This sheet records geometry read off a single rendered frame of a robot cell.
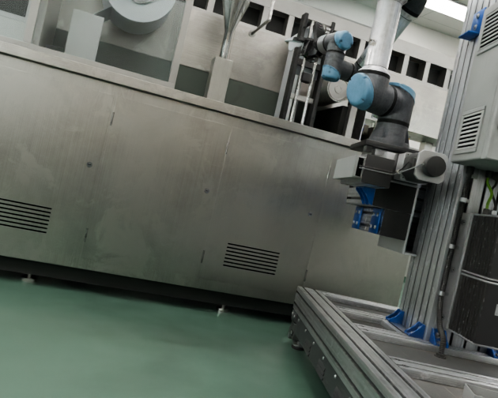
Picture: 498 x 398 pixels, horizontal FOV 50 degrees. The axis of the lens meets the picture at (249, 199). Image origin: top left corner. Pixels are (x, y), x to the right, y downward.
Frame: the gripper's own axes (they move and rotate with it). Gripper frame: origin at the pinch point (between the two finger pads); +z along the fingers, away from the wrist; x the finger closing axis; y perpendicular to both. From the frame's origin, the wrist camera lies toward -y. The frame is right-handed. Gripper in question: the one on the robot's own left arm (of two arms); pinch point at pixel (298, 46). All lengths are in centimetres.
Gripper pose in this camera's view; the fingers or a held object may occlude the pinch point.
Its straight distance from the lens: 248.0
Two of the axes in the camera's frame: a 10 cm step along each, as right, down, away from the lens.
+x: 8.1, 3.2, 4.9
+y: -3.3, 9.4, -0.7
